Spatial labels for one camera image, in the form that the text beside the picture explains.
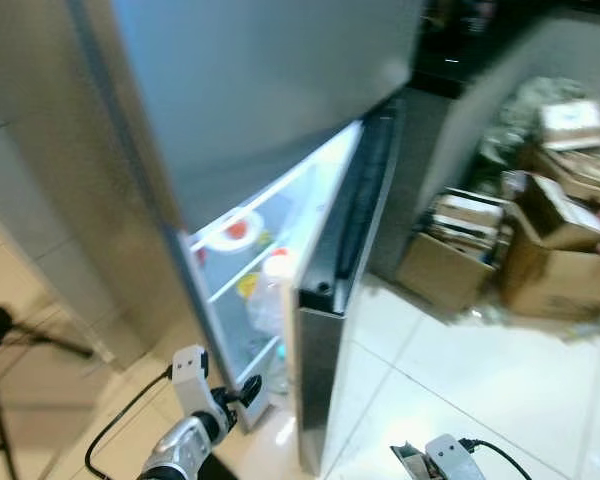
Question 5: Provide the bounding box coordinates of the green food pouch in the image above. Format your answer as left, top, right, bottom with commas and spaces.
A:
389, 444, 433, 480

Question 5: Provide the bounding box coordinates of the grey fridge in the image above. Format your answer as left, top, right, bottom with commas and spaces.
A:
0, 0, 428, 426

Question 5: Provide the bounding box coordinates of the large clear plastic bottle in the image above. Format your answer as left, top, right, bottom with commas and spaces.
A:
246, 248, 301, 339

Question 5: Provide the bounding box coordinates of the wide white bowl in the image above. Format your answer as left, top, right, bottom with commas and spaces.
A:
201, 209, 265, 254

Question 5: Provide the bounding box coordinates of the red tomato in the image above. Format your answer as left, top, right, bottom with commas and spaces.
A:
226, 219, 252, 242

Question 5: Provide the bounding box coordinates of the cardboard box with papers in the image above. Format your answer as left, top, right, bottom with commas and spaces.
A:
394, 188, 508, 313

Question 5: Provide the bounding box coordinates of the small labelled cardboard box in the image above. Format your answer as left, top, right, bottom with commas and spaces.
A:
537, 98, 600, 153

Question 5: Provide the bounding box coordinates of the grey green rubbish bag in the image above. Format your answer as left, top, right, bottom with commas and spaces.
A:
477, 76, 593, 173

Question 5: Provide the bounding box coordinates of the black kitchen countertop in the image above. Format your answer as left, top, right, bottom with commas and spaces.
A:
408, 0, 600, 101

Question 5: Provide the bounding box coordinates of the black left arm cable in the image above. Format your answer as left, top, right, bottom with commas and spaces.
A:
84, 364, 177, 480

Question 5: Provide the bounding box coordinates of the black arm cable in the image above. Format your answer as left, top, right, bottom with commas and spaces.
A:
84, 364, 177, 480
458, 437, 534, 480

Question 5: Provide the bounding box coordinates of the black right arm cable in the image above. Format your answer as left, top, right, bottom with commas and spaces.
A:
458, 437, 534, 480

